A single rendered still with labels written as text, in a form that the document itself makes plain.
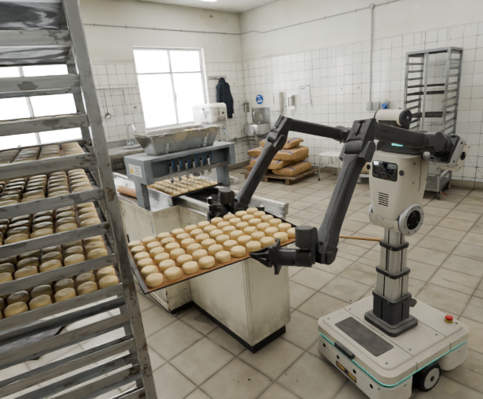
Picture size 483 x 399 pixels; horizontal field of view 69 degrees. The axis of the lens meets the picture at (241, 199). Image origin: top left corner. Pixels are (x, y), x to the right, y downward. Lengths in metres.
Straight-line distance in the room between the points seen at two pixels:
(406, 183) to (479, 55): 3.96
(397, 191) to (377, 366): 0.83
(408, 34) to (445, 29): 0.46
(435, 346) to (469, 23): 4.32
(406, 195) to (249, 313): 1.06
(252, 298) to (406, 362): 0.83
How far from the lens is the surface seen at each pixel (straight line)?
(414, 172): 1.74
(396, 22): 5.91
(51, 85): 0.92
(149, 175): 2.29
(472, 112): 5.58
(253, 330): 2.20
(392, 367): 1.92
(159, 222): 2.38
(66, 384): 1.70
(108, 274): 1.12
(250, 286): 2.03
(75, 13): 0.91
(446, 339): 2.18
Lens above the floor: 1.53
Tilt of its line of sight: 17 degrees down
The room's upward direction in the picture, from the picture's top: 5 degrees counter-clockwise
